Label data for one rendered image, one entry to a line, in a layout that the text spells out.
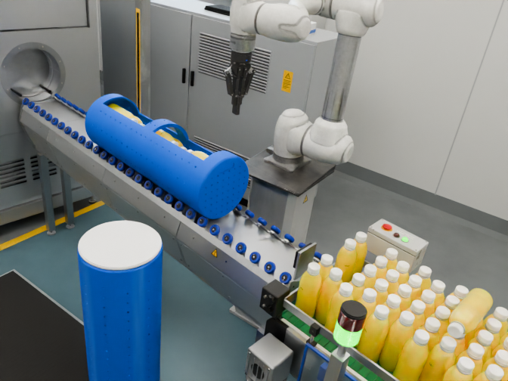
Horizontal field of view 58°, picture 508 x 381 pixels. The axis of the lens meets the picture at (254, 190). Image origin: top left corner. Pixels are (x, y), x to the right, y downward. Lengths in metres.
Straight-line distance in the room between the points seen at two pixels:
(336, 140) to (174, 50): 2.13
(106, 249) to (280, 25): 0.93
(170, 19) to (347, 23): 2.14
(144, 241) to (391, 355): 0.89
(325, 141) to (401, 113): 2.30
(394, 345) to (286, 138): 1.12
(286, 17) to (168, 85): 2.59
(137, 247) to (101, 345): 0.40
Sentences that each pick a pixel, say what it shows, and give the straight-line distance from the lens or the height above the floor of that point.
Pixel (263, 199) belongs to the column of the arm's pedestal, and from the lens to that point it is 2.34.
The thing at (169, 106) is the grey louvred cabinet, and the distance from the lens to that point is 4.09.
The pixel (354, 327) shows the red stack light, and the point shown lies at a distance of 1.17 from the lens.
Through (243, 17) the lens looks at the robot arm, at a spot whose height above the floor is 1.77.
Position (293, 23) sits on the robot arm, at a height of 1.79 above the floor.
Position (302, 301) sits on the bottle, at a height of 0.98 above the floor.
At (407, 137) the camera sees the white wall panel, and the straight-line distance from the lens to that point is 4.40.
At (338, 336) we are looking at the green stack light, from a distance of 1.20.
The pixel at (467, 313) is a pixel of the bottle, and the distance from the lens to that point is 1.44.
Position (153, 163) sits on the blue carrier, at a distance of 2.00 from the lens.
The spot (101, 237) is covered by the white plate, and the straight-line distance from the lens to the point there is 1.69.
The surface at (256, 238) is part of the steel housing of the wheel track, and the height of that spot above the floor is 0.93.
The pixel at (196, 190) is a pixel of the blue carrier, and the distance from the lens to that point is 1.81.
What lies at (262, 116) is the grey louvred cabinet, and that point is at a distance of 3.47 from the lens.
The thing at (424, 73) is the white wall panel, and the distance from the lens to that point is 4.25.
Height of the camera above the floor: 2.02
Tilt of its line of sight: 29 degrees down
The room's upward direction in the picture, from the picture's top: 7 degrees clockwise
